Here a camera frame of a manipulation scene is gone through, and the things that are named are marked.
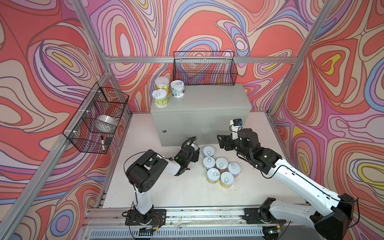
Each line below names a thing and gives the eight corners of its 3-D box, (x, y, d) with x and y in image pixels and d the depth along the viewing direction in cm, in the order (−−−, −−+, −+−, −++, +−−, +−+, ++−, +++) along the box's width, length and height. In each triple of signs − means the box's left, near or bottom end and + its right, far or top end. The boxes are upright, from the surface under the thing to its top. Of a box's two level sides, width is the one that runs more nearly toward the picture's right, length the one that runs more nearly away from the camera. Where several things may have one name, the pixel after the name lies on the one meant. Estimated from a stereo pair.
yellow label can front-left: (207, 184, 86) (207, 180, 81) (206, 171, 91) (206, 167, 86) (219, 184, 86) (221, 180, 81) (218, 171, 91) (219, 167, 86)
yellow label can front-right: (219, 188, 84) (221, 184, 80) (218, 175, 89) (219, 171, 85) (233, 188, 84) (235, 184, 80) (231, 175, 89) (233, 171, 85)
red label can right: (228, 178, 87) (230, 175, 83) (226, 165, 92) (227, 162, 88) (240, 177, 87) (242, 175, 83) (237, 165, 92) (239, 162, 88)
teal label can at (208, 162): (203, 170, 90) (203, 166, 86) (202, 160, 95) (203, 156, 90) (214, 170, 90) (215, 166, 86) (213, 160, 95) (214, 156, 90)
